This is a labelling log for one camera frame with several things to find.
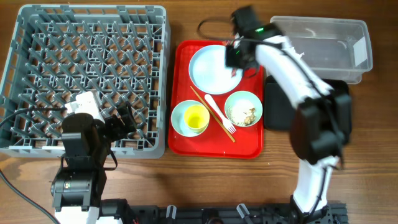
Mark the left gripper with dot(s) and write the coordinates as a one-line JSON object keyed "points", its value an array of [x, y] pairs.
{"points": [[120, 132]]}

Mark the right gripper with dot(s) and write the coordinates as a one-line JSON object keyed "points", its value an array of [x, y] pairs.
{"points": [[231, 61]]}

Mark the pale blue round plate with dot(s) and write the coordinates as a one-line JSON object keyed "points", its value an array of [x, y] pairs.
{"points": [[208, 72]]}

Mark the light blue bowl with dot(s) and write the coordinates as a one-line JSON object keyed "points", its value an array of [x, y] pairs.
{"points": [[177, 119]]}

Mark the mint green bowl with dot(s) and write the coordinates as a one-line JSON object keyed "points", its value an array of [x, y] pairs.
{"points": [[248, 96]]}

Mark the wooden chopstick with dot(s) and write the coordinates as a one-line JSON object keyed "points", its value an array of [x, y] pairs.
{"points": [[213, 115]]}

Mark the rice and peanut leftovers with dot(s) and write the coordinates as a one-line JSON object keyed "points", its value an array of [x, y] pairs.
{"points": [[241, 112]]}

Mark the yellow plastic cup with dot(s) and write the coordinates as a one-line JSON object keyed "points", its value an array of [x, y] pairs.
{"points": [[197, 118]]}

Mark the white plastic fork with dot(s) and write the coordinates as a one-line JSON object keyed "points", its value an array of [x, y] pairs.
{"points": [[226, 122]]}

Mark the red snack wrapper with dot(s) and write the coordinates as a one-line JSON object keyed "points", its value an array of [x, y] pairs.
{"points": [[233, 73]]}

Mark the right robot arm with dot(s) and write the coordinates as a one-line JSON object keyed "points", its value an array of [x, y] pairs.
{"points": [[322, 119]]}

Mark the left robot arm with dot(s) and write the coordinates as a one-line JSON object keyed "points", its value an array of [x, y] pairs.
{"points": [[79, 183]]}

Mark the black plastic waste tray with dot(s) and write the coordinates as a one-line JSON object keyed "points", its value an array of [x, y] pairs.
{"points": [[278, 112]]}

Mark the grey plastic dishwasher rack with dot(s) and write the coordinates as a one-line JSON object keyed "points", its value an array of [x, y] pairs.
{"points": [[60, 51]]}

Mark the clear plastic waste bin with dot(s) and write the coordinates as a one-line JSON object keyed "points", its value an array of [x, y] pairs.
{"points": [[337, 49]]}

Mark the red plastic serving tray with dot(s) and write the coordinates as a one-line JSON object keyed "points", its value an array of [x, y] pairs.
{"points": [[213, 142]]}

